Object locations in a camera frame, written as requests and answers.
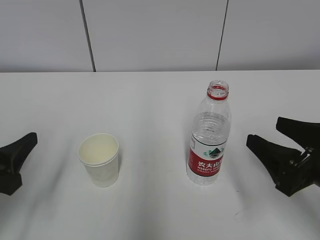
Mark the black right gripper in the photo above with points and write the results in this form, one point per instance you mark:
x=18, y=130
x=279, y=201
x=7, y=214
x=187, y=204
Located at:
x=290, y=175

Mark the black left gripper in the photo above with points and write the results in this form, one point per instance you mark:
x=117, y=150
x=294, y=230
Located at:
x=12, y=158

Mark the Nongfu Spring water bottle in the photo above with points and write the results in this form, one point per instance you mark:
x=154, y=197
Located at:
x=209, y=134

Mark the white paper cup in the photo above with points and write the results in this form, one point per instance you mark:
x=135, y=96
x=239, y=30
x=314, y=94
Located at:
x=99, y=153

